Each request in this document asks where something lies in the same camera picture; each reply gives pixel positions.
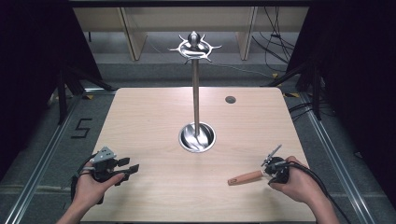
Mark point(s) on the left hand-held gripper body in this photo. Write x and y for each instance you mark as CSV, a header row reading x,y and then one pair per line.
x,y
104,165

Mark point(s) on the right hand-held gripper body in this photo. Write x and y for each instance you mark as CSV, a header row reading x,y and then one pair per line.
x,y
277,171

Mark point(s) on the steel utensil rack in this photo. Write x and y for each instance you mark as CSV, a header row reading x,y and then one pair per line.
x,y
196,102

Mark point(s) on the person's right hand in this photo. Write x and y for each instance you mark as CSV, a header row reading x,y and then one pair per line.
x,y
300,183

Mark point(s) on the person's left hand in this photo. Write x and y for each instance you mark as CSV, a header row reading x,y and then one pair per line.
x,y
90,190

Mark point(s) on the yellow black floor tape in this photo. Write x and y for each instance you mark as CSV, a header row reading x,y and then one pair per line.
x,y
89,97

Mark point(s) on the black tripod stand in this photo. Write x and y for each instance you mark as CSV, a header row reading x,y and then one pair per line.
x,y
67,90
311,84

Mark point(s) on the black curtain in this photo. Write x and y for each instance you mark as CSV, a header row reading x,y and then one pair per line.
x,y
34,77
358,93

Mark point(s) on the light wooden desk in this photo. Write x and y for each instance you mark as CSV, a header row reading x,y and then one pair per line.
x,y
186,18

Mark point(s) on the aluminium floor rail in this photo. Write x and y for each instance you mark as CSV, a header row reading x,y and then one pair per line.
x,y
43,161
336,155

